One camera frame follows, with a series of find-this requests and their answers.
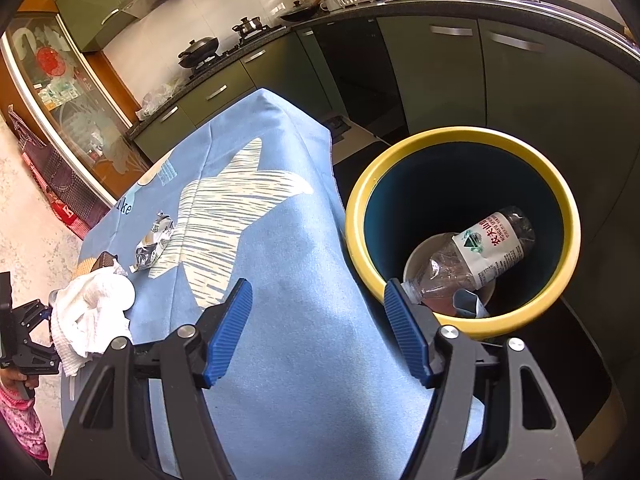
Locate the foil wrapper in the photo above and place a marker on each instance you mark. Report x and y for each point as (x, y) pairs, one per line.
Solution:
(152, 245)

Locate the gas stove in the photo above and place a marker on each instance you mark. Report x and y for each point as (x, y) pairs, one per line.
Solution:
(225, 52)

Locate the clear plastic bottle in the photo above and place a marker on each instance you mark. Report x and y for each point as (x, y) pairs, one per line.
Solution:
(492, 252)

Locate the blue tablecloth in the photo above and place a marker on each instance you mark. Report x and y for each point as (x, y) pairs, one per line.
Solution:
(280, 240)

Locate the brown wrapper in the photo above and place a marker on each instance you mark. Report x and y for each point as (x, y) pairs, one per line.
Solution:
(107, 260)

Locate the green drawer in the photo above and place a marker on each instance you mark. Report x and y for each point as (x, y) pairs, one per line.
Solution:
(220, 85)

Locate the yellow rim trash bin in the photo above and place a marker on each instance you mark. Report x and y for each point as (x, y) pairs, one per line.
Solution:
(400, 200)

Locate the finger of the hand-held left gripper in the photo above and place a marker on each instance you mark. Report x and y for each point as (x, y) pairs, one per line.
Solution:
(32, 315)

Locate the black frying pan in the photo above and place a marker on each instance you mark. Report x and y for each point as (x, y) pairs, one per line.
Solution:
(300, 12)

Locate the person's left forearm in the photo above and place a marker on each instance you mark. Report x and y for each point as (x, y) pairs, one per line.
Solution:
(20, 425)

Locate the clear plastic bag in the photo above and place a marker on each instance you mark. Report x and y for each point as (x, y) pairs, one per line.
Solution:
(155, 100)

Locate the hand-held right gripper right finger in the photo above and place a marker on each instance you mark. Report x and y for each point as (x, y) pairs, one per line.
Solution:
(407, 335)

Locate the red checked apron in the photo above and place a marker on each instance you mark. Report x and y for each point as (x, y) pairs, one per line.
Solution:
(70, 217)

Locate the red checkered apron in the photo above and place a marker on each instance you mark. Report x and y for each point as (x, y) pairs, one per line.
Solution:
(55, 170)

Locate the white mug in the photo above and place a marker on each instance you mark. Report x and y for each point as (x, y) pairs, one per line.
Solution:
(326, 6)

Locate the dark floor mat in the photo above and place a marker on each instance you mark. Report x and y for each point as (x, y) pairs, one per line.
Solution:
(340, 127)

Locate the dark green counter cabinet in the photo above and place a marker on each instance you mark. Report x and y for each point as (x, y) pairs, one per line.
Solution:
(450, 75)

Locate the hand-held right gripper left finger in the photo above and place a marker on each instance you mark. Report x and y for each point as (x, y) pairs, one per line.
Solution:
(227, 335)

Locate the person's left hand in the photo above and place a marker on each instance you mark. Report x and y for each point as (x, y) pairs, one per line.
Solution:
(27, 384)

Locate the white paper towel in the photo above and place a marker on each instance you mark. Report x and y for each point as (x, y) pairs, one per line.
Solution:
(90, 310)

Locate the green upper cabinet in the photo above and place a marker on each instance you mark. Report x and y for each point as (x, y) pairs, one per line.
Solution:
(90, 15)

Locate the black wok with lid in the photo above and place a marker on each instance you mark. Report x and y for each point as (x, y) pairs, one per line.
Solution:
(200, 49)

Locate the green stove base cabinet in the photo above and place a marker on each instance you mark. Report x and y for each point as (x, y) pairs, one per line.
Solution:
(270, 80)

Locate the glass sliding door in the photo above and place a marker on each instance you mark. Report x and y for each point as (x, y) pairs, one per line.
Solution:
(65, 95)

